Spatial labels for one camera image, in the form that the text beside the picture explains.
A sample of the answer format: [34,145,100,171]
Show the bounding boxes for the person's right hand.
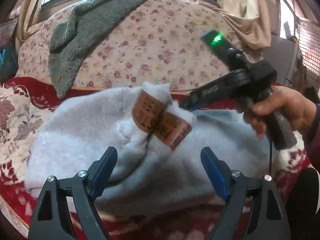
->
[244,86,317,139]

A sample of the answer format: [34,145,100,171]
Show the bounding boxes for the beige curtain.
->
[186,0,279,62]

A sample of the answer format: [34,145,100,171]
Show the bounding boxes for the pink floral quilt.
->
[15,0,253,93]

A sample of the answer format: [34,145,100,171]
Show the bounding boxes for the red cream floral blanket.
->
[0,76,312,240]

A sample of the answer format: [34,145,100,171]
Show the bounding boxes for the blue paper bag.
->
[0,44,18,83]

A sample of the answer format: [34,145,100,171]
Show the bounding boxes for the grey fuzzy button cardigan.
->
[48,0,147,99]

